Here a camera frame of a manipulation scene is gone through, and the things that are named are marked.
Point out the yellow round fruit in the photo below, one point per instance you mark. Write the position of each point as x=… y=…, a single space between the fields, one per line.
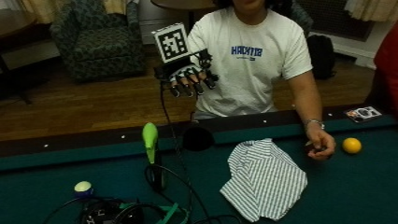
x=352 y=145

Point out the white marker cube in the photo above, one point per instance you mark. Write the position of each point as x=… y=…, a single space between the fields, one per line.
x=172 y=42

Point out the white printed t-shirt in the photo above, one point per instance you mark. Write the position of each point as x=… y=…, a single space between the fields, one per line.
x=249 y=62

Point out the striped white cloth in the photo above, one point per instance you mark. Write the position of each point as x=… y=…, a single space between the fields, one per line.
x=265 y=182

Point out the small printed card packet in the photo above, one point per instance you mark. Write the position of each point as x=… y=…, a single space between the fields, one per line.
x=363 y=114

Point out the round wooden table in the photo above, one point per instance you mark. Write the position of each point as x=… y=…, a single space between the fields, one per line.
x=187 y=4

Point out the green patterned armchair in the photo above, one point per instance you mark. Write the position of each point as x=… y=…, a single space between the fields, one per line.
x=99 y=43

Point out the black backpack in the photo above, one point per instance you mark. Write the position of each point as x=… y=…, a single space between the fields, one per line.
x=321 y=56

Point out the cream curtain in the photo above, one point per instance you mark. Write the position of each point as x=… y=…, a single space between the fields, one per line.
x=46 y=9
x=373 y=9

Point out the dark wooden side table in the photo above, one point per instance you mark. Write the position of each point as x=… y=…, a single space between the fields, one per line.
x=19 y=37

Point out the dark wall grille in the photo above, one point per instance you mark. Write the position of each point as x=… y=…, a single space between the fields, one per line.
x=336 y=18

